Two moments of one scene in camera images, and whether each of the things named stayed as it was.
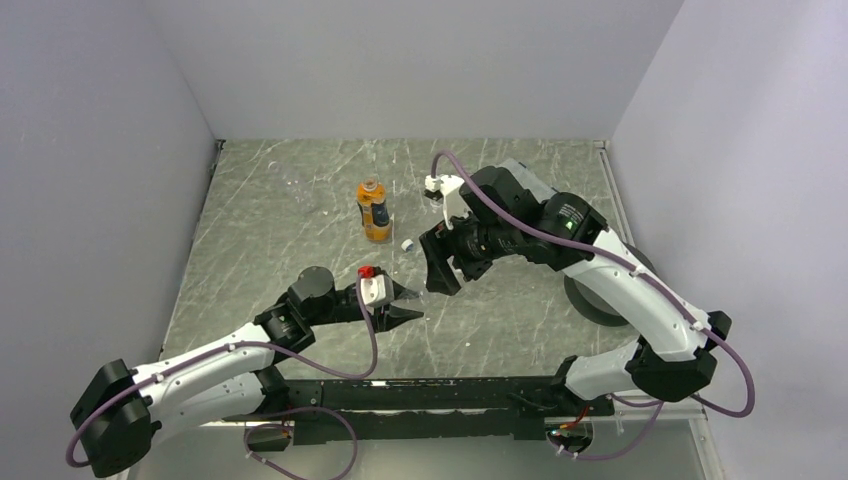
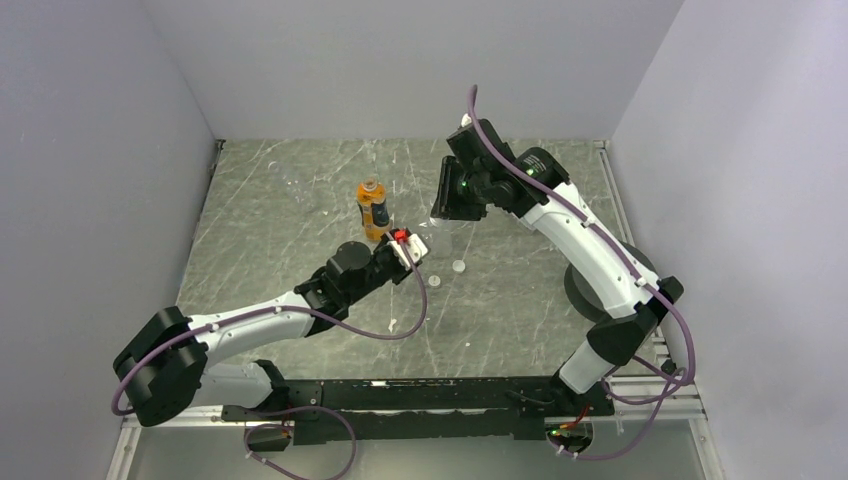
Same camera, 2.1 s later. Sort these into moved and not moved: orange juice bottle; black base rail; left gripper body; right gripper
Moved: left gripper body; right gripper
Not moved: black base rail; orange juice bottle
